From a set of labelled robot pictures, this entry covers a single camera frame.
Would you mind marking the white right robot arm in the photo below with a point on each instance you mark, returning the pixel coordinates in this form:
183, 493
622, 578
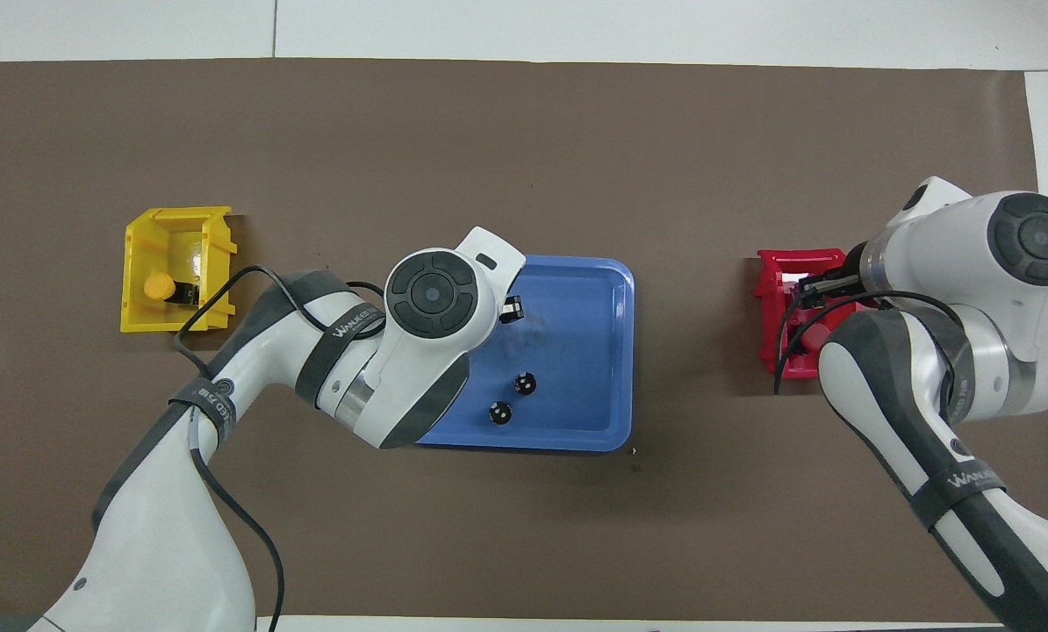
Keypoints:
954, 263

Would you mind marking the red push button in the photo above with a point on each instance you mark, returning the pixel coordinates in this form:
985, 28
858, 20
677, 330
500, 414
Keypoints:
803, 344

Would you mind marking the yellow push button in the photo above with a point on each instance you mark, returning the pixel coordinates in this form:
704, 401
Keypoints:
159, 286

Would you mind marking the yellow plastic storage bin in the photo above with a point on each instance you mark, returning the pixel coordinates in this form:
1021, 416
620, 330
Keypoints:
142, 316

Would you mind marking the blue plastic tray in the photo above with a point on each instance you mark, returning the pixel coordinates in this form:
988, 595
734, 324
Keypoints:
577, 351

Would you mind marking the black push button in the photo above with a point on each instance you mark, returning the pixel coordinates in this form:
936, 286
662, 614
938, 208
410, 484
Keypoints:
525, 384
500, 412

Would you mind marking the red plastic storage bin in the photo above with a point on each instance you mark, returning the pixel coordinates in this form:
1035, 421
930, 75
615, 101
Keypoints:
774, 290

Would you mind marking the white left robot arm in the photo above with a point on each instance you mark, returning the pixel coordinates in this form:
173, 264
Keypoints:
182, 527

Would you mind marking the brown paper table mat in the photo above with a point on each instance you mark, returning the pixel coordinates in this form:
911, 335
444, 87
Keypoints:
524, 132

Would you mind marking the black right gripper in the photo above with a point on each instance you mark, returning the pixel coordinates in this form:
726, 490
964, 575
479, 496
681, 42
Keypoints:
844, 286

